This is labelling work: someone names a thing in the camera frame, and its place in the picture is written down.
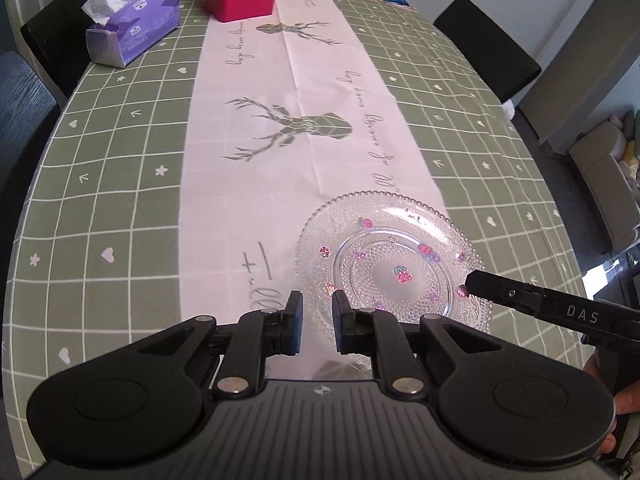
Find green checked tablecloth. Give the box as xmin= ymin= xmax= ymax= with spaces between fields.
xmin=0 ymin=0 xmax=596 ymax=461

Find purple tissue pack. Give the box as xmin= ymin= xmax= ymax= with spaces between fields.
xmin=82 ymin=0 xmax=182 ymax=70

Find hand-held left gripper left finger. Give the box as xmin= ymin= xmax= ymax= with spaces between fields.
xmin=135 ymin=290 xmax=305 ymax=397

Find person's right hand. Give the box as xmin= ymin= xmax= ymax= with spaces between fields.
xmin=582 ymin=352 xmax=640 ymax=468

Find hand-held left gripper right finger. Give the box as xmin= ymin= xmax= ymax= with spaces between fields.
xmin=331 ymin=289 xmax=503 ymax=397

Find white deer print table runner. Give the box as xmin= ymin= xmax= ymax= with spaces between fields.
xmin=180 ymin=0 xmax=451 ymax=331

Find yellow cushion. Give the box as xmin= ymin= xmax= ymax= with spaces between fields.
xmin=622 ymin=140 xmax=640 ymax=181

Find beige sofa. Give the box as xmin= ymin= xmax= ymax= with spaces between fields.
xmin=569 ymin=110 xmax=640 ymax=256

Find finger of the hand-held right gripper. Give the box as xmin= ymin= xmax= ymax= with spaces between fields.
xmin=464 ymin=270 xmax=543 ymax=317

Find clear glass plate flower stickers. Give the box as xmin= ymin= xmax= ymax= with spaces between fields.
xmin=295 ymin=190 xmax=492 ymax=341

